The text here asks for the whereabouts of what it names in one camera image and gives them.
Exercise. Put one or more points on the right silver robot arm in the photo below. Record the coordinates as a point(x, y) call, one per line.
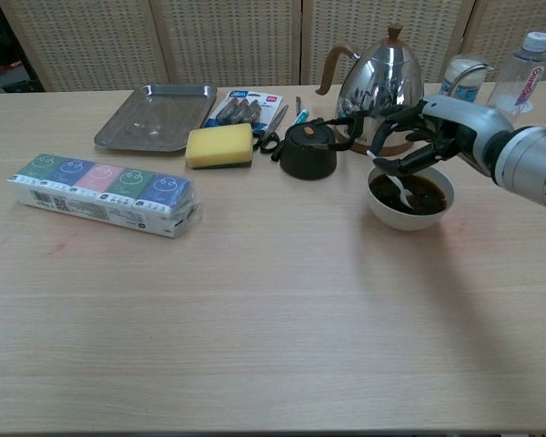
point(528, 159)

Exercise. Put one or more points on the yellow green sponge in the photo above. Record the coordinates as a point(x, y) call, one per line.
point(218, 143)

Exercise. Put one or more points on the white plastic spoon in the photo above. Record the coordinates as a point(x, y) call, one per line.
point(398, 184)

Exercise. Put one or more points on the black cast iron teapot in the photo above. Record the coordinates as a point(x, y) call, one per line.
point(307, 159)

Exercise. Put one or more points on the white bowl of dark liquid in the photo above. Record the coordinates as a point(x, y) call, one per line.
point(409, 218)

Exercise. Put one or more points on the woven wooden folding screen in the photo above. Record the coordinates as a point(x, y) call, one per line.
point(232, 41)

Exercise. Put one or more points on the teal white marker pen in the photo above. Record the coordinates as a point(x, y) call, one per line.
point(300, 117)

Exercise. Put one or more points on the blue binder clip card pack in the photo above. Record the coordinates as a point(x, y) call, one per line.
point(236, 109)

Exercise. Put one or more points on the multicolour tissue multipack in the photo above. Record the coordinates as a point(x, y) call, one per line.
point(100, 191)

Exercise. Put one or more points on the slim utility knife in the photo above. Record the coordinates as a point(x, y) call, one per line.
point(298, 104)

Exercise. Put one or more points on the white lidded jar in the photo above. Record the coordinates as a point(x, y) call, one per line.
point(459, 86)

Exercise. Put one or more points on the clear water bottle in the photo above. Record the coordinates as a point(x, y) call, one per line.
point(523, 68)

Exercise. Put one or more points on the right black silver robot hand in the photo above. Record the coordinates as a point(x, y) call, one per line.
point(468, 123)

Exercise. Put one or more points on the steel gooseneck kettle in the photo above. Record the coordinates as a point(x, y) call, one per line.
point(368, 82)

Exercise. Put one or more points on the rectangular steel tray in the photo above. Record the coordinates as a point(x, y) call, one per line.
point(154, 118)

